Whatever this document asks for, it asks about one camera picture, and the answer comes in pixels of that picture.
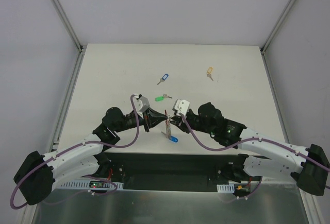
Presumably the red handled metal key organizer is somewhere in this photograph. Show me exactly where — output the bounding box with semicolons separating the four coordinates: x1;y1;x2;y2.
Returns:
162;110;172;140

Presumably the key with blue oval tag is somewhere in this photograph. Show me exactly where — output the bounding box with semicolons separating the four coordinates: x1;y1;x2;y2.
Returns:
169;136;178;143

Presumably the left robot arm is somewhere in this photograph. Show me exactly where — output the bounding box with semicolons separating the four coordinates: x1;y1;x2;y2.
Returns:
10;107;167;210

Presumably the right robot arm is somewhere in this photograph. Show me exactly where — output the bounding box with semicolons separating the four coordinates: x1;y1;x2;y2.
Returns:
171;99;329;196

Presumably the key with green tag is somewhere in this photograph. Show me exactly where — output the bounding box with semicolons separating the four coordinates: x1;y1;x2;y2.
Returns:
155;94;173;102

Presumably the key with blue rectangular tag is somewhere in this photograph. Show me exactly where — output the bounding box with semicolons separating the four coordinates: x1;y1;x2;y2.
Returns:
157;73;169;85

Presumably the key with yellow tag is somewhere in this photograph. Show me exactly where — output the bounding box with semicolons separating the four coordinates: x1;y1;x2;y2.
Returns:
206;67;213;81

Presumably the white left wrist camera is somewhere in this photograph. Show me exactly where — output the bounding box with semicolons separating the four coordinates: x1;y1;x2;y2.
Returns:
133;94;150;117

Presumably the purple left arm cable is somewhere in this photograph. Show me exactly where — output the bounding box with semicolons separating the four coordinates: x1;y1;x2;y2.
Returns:
10;94;141;209

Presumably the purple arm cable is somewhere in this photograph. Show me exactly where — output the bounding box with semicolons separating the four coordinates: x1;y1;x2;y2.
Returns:
10;94;141;209
181;114;330;204

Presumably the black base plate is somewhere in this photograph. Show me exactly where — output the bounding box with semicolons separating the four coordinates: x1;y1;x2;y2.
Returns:
47;149;296;191

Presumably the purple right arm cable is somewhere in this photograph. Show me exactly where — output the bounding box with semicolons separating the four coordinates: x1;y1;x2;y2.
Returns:
181;114;330;204

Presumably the aluminium frame rail right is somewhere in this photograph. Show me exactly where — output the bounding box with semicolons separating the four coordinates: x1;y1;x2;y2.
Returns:
259;0;320;224

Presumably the aluminium frame rail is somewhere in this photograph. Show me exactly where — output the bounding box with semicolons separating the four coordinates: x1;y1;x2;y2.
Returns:
259;0;320;224
15;0;87;224

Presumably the aluminium frame rail left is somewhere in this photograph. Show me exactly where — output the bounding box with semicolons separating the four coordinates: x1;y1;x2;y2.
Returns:
15;0;87;224

